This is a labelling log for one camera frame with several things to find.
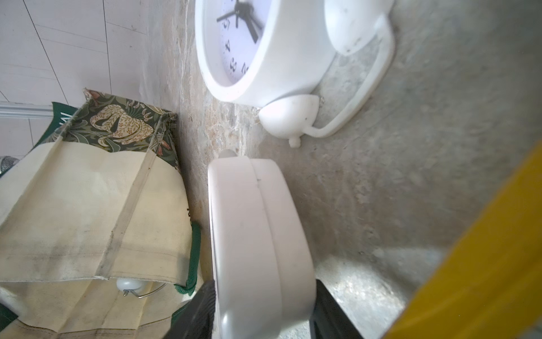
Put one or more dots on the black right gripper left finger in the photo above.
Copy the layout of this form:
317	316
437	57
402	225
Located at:
197	318

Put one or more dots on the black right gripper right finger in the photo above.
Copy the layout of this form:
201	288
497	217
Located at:
328	319

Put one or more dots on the white rounded square alarm clock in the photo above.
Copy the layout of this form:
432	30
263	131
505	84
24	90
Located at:
264	276

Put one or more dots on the canvas tote bag green handles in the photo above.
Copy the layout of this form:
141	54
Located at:
101	198

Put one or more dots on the yellow square alarm clock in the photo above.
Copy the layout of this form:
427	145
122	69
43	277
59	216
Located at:
489	286

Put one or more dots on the white plastic alarm clock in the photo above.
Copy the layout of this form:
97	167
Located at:
272	55

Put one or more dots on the white alarm clock metal handle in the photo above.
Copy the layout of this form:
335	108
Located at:
129	286

